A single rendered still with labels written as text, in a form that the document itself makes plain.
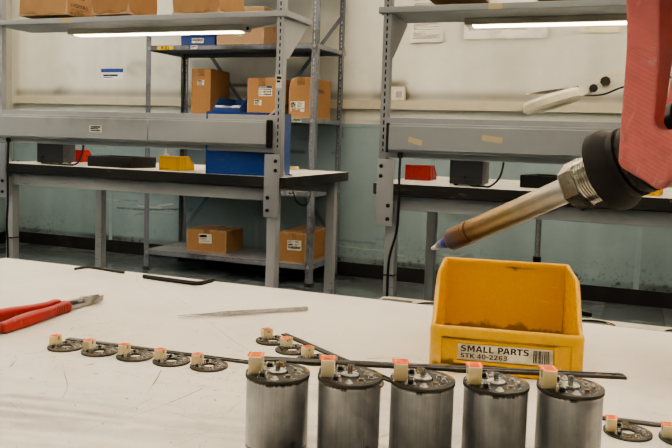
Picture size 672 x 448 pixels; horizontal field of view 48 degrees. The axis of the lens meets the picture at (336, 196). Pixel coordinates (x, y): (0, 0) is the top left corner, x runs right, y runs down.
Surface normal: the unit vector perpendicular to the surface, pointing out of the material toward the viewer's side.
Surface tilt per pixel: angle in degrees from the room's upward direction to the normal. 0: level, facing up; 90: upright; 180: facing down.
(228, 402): 0
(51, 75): 90
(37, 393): 0
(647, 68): 99
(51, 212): 90
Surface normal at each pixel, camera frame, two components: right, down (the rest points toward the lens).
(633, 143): -0.79, 0.18
